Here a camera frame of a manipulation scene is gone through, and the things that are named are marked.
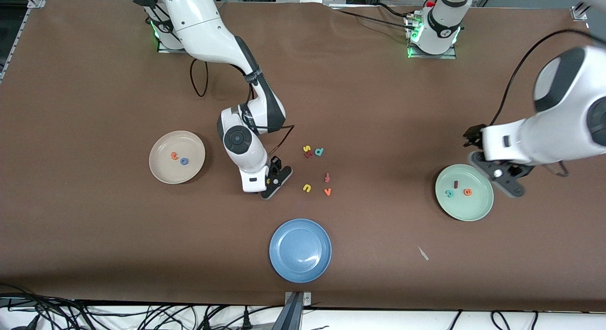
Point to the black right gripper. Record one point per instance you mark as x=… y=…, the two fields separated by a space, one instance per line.
x=274 y=163

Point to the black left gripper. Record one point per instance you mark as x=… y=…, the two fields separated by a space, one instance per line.
x=472 y=135

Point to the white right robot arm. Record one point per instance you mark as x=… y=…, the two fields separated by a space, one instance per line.
x=203 y=31

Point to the teal letter d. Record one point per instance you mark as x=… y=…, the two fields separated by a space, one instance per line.
x=319 y=152

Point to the light green plate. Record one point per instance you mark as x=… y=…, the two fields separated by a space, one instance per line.
x=466 y=209

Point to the blue plate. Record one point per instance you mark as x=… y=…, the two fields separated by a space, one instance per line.
x=298 y=249

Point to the beige brown plate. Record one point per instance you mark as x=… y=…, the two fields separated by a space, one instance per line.
x=170 y=176

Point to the white paper scrap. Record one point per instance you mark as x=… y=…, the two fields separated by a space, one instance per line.
x=423 y=253

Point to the black power plug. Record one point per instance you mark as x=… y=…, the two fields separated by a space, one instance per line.
x=207 y=323
x=246 y=320

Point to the brown table cover sheet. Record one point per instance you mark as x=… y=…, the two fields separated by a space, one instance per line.
x=94 y=226

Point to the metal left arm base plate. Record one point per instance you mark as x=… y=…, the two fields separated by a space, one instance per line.
x=431 y=56

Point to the grey metal camera bracket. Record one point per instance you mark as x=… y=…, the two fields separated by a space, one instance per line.
x=292 y=316

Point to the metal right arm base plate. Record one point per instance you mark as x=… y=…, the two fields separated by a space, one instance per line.
x=163 y=48

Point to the aluminium frame rail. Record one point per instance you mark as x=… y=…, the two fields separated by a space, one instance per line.
x=580 y=13
x=19 y=34

